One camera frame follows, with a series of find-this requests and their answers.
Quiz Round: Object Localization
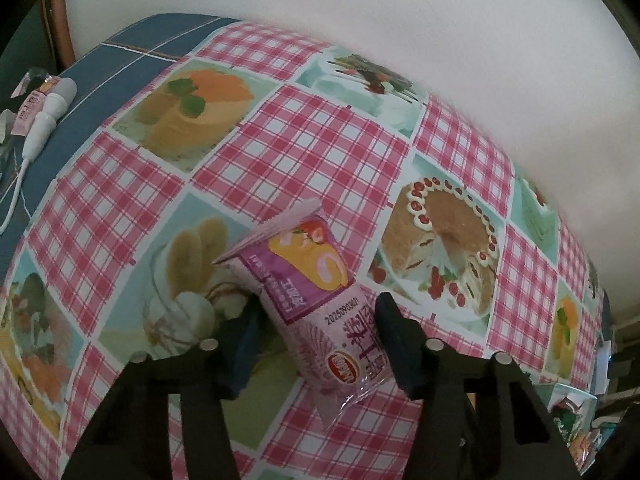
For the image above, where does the small pink packet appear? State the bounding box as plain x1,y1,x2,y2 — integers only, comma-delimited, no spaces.
11,67,61,136

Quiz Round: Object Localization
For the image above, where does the pink board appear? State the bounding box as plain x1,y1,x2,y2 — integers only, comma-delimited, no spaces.
40,0,76,68

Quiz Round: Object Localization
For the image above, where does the dark grey cabinet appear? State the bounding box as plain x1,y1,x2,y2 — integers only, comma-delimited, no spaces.
0,5,56,96

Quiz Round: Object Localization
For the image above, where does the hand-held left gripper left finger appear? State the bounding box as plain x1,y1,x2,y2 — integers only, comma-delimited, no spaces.
62,305,261,480

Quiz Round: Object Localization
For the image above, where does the white charger cable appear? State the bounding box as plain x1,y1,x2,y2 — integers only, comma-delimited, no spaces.
0,77,78,233

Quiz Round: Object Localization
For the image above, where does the purple cake roll packet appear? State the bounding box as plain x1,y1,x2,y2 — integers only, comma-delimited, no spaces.
211,197,396,431

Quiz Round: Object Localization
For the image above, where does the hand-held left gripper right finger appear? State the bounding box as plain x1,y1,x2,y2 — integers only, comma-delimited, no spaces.
375,291,583,480

